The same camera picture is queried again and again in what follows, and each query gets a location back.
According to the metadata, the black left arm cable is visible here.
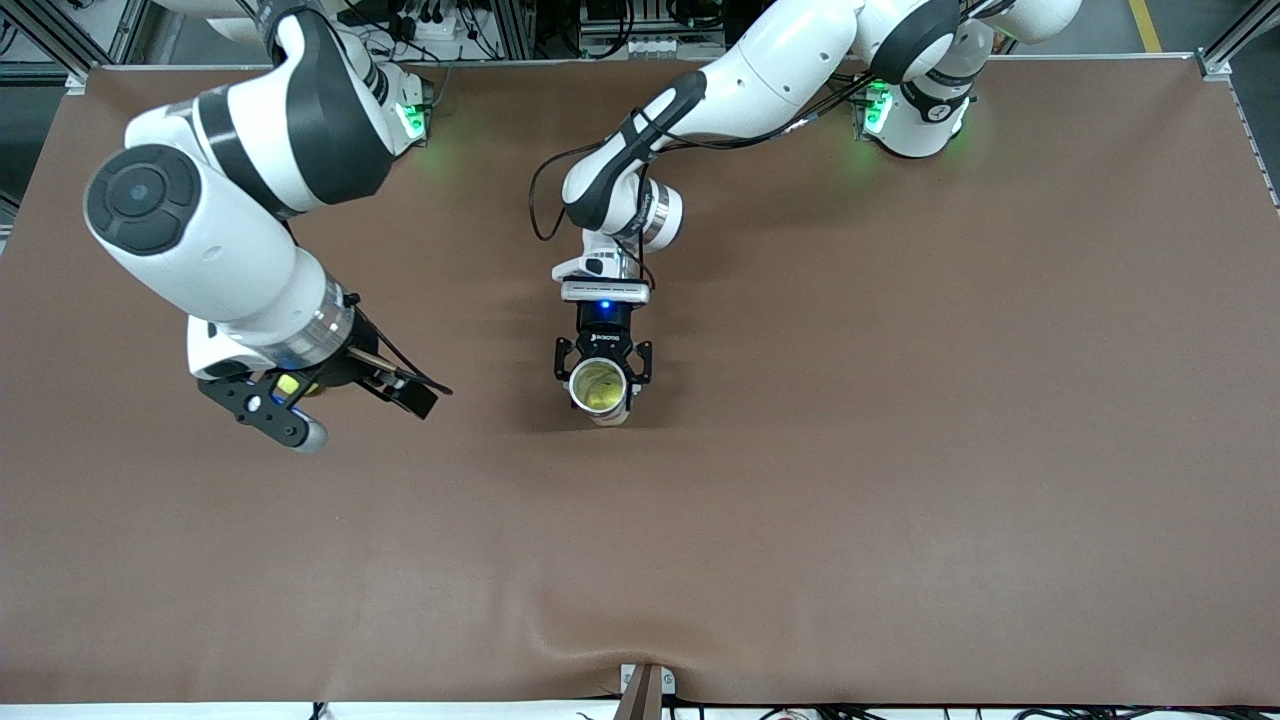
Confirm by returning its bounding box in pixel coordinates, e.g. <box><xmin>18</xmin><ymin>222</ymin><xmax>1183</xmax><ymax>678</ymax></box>
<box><xmin>528</xmin><ymin>70</ymin><xmax>881</xmax><ymax>291</ymax></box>

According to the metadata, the aluminium frame post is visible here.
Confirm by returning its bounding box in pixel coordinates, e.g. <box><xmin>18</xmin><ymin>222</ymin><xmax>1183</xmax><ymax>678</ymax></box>
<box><xmin>495</xmin><ymin>0</ymin><xmax>536</xmax><ymax>59</ymax></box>

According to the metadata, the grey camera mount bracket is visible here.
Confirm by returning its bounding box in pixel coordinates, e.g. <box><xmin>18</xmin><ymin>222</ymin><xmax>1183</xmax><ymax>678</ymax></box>
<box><xmin>620</xmin><ymin>663</ymin><xmax>677</xmax><ymax>720</ymax></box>

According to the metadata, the aluminium frame profile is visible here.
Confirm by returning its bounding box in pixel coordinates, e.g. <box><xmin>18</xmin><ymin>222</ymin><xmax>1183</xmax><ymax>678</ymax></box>
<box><xmin>0</xmin><ymin>0</ymin><xmax>101</xmax><ymax>76</ymax></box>
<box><xmin>1198</xmin><ymin>0</ymin><xmax>1280</xmax><ymax>76</ymax></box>

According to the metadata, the blue white tennis ball can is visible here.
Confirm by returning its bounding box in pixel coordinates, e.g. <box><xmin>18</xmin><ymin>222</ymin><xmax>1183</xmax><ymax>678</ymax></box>
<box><xmin>568</xmin><ymin>357</ymin><xmax>634</xmax><ymax>428</ymax></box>

